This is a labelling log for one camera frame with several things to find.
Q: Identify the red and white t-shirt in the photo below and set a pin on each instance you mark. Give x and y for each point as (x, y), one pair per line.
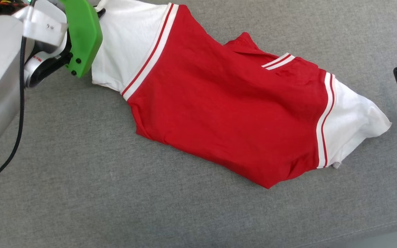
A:
(219, 103)

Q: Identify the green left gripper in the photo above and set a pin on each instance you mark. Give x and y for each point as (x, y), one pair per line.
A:
(83, 38)

